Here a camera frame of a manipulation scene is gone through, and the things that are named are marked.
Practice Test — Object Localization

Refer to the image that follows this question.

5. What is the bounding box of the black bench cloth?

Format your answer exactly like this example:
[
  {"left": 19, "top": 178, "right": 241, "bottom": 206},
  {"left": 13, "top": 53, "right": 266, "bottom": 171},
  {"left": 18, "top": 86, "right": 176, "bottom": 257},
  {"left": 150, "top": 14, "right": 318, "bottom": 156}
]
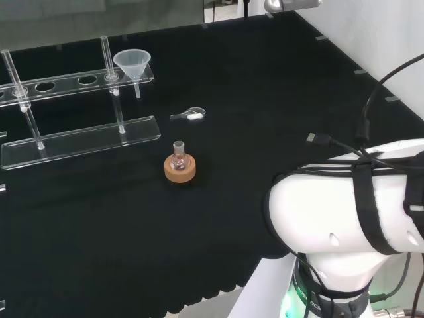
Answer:
[{"left": 0, "top": 9, "right": 424, "bottom": 318}]

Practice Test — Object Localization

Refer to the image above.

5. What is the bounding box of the clear glass weighing funnel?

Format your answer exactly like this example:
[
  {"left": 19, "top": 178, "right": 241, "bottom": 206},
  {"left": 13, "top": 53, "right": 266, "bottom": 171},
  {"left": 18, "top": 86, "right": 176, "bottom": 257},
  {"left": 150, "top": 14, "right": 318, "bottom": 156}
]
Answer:
[{"left": 170, "top": 106, "right": 207, "bottom": 123}]

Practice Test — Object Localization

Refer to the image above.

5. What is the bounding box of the white robot pedestal panel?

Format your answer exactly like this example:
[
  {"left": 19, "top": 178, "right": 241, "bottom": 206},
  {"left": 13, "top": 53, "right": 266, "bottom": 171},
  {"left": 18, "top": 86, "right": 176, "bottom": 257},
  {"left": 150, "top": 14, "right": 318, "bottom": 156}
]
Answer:
[{"left": 228, "top": 256, "right": 299, "bottom": 318}]

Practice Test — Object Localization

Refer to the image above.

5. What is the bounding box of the translucent plastic funnel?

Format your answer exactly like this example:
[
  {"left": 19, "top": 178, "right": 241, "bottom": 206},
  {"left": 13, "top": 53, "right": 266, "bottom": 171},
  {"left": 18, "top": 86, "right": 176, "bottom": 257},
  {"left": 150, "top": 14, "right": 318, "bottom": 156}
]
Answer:
[{"left": 113, "top": 49, "right": 152, "bottom": 99}]

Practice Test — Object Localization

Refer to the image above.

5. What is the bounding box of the clear acrylic funnel stand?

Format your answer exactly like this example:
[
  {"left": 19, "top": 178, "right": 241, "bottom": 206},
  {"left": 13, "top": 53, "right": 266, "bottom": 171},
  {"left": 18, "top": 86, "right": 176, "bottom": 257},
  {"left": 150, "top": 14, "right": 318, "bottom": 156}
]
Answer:
[{"left": 0, "top": 35, "right": 162, "bottom": 171}]

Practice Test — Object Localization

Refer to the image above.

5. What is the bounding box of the silver metal connector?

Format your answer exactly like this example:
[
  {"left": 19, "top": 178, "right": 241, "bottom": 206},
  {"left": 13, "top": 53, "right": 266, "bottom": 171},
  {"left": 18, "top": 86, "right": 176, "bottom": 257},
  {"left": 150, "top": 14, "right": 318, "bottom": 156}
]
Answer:
[{"left": 373, "top": 307, "right": 411, "bottom": 318}]

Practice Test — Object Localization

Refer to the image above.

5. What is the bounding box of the grey and white device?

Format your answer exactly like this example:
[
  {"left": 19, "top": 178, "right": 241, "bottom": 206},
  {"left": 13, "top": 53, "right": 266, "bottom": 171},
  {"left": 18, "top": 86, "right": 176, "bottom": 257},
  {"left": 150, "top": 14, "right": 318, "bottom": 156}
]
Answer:
[{"left": 264, "top": 0, "right": 324, "bottom": 11}]

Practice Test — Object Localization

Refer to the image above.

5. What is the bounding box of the small round-bottom glass flask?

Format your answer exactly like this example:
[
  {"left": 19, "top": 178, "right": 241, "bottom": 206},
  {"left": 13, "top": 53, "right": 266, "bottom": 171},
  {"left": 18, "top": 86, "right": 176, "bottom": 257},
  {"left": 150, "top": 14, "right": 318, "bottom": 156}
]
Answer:
[{"left": 170, "top": 140, "right": 190, "bottom": 172}]

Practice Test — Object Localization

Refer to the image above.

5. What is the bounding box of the black cable with flat plug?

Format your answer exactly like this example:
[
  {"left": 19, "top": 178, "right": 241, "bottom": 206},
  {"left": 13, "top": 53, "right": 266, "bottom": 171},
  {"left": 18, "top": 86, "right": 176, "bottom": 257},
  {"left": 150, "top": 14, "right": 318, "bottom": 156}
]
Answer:
[{"left": 306, "top": 132, "right": 365, "bottom": 162}]

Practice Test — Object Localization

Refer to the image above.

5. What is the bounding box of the cork ring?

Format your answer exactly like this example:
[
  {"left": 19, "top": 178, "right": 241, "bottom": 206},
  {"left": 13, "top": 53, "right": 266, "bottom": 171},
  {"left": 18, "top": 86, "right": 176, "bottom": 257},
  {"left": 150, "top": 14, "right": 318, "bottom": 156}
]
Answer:
[{"left": 164, "top": 155, "right": 197, "bottom": 183}]

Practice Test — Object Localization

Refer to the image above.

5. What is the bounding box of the grey cable with plug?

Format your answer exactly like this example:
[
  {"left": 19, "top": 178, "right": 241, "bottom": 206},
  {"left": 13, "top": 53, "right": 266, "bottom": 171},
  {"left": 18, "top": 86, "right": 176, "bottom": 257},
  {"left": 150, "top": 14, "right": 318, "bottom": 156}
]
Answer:
[{"left": 370, "top": 253, "right": 413, "bottom": 303}]

